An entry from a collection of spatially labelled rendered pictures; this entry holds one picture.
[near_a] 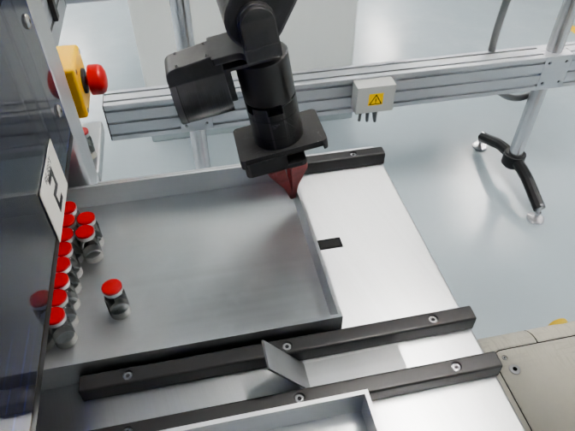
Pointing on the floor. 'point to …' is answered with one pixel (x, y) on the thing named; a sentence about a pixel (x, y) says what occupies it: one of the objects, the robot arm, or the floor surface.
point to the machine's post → (80, 159)
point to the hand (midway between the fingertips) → (291, 190)
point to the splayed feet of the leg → (517, 173)
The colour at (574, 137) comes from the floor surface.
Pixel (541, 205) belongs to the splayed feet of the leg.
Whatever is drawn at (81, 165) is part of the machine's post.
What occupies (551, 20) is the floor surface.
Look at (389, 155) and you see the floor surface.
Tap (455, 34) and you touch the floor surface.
